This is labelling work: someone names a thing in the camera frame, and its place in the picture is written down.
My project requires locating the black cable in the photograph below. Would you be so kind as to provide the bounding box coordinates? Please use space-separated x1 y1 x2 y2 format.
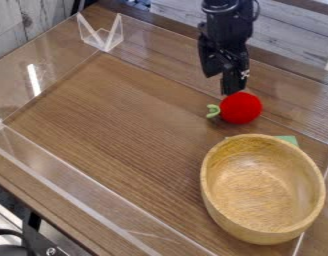
0 229 26 249

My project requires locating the green sticky note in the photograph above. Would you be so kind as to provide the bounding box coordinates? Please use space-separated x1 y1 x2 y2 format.
275 136 299 147

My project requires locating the wooden bowl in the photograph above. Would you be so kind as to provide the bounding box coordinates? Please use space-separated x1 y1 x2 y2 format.
201 134 326 245

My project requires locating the clear acrylic corner bracket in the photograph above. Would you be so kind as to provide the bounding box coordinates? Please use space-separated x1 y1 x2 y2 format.
76 14 124 52

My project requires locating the clear acrylic tray wall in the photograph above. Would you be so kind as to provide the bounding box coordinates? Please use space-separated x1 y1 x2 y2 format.
0 114 218 256

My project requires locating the red plush strawberry toy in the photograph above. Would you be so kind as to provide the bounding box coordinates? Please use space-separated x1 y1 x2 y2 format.
206 92 263 124

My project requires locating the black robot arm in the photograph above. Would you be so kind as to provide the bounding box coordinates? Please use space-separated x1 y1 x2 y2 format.
198 0 261 95

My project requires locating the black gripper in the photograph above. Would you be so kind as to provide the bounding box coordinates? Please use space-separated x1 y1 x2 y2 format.
198 6 257 96

